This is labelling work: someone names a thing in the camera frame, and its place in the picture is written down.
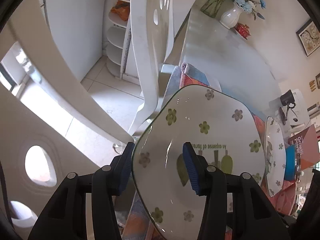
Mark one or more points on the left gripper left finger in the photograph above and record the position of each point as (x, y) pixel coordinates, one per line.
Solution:
(64, 216)

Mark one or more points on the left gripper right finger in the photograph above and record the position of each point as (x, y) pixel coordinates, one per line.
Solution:
(235, 202)

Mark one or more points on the blue steel bowl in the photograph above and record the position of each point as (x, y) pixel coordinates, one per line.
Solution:
(293, 164)

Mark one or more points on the hexagonal floral plate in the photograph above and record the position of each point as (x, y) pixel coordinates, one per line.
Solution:
(275, 156)
(200, 159)

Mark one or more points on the orange floral tablecloth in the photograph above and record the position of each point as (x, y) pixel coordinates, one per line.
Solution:
(190, 79)

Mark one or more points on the white chair near left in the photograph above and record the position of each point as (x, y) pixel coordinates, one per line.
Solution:
(40, 144)

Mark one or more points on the white chair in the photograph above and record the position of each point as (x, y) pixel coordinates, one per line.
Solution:
(152, 29)
(40, 144)

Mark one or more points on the maroon orange book box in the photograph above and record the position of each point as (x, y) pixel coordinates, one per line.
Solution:
(306, 143)

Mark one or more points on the black mug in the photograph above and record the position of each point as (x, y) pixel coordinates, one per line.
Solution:
(287, 99)

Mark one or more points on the red teapot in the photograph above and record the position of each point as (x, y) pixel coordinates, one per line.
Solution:
(243, 30)

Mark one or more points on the white corner shelf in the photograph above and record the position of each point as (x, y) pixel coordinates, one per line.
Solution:
(116, 39)

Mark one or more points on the white flower vase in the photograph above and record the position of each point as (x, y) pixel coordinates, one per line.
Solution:
(230, 18)

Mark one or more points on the white chair far left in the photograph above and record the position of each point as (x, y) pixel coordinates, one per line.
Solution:
(152, 29)

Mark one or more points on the tall framed wall picture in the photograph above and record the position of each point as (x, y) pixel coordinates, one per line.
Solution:
(308, 35)

